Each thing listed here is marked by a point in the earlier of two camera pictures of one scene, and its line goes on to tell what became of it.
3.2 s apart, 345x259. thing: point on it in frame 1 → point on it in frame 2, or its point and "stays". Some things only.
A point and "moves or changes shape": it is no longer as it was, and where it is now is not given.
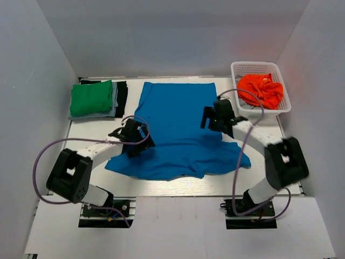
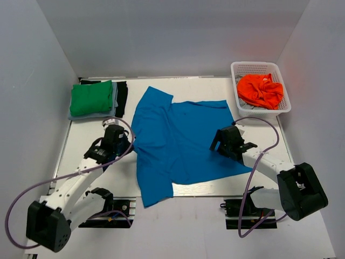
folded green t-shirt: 91,98 stays
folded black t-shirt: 121,96 stays
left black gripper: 135,152 → 128,143
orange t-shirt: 270,94 stays
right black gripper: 209,113 → 219,137
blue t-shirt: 172,113 moves or changes shape
